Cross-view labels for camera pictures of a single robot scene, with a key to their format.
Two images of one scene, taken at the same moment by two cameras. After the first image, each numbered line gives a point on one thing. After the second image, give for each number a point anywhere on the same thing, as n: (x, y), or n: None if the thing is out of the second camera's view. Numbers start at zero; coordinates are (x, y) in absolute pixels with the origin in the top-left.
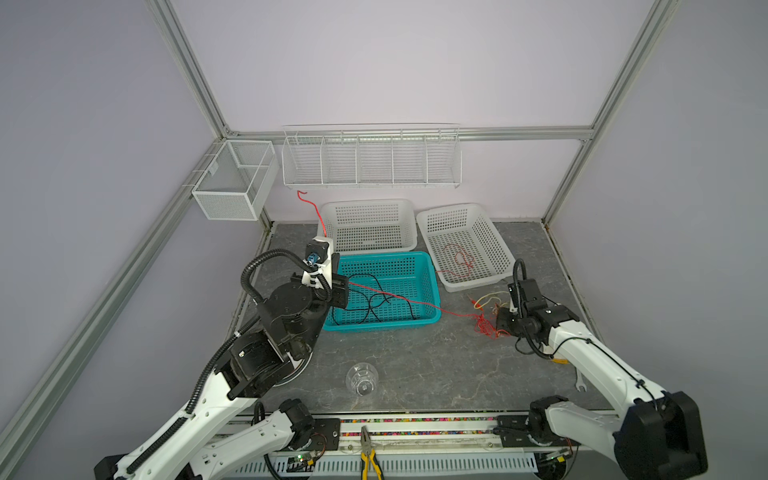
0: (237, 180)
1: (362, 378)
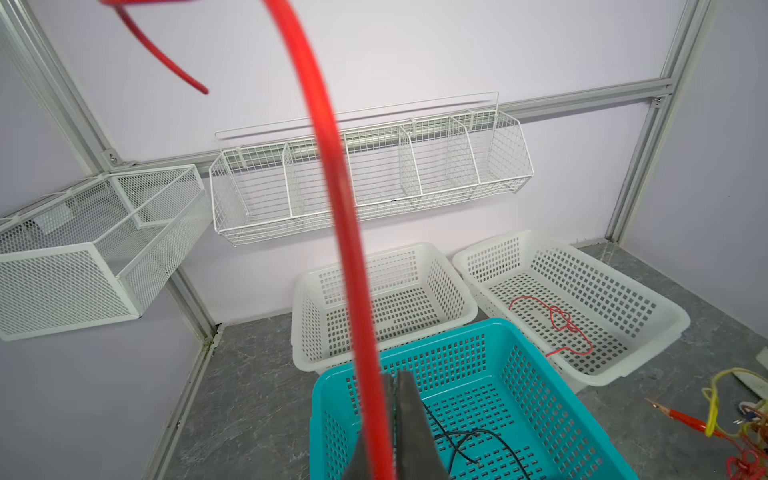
0: (100, 253)
1: None
